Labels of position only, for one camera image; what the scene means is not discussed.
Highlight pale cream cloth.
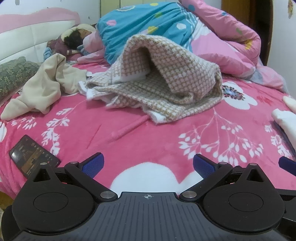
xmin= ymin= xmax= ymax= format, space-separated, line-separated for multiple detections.
xmin=283 ymin=96 xmax=296 ymax=114

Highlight blue and pink quilt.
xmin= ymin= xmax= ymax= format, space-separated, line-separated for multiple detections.
xmin=77 ymin=0 xmax=286 ymax=93

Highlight pale yellow wardrobe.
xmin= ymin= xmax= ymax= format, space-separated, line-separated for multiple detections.
xmin=99 ymin=0 xmax=181 ymax=19

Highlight maroon cloth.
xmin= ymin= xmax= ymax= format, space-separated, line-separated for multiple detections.
xmin=47 ymin=35 xmax=82 ymax=56

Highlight black smartphone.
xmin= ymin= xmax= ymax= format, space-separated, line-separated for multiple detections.
xmin=9 ymin=135 xmax=62 ymax=179

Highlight white garment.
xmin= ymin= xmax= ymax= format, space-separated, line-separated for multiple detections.
xmin=272 ymin=108 xmax=296 ymax=150

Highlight brown wooden door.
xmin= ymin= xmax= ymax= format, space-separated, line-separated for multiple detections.
xmin=221 ymin=0 xmax=273 ymax=66

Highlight green floral pillow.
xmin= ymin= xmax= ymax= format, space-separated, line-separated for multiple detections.
xmin=0 ymin=57 xmax=43 ymax=102

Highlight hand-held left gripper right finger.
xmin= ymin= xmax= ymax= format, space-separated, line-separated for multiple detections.
xmin=180 ymin=153 xmax=264 ymax=202

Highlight beige white houndstooth coat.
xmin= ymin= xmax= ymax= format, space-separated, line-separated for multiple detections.
xmin=77 ymin=34 xmax=223 ymax=124

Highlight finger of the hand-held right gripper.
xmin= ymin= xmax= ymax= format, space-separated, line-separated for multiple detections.
xmin=279 ymin=157 xmax=296 ymax=175

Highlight cream fleece garment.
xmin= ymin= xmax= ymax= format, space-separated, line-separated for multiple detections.
xmin=1 ymin=53 xmax=88 ymax=121

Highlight pink floral blanket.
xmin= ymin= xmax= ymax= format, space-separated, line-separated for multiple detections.
xmin=0 ymin=58 xmax=296 ymax=202

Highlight pink white padded headboard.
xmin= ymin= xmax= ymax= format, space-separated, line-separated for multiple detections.
xmin=0 ymin=7 xmax=81 ymax=64

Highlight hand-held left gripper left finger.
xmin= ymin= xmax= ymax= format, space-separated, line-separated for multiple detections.
xmin=30 ymin=152 xmax=117 ymax=201

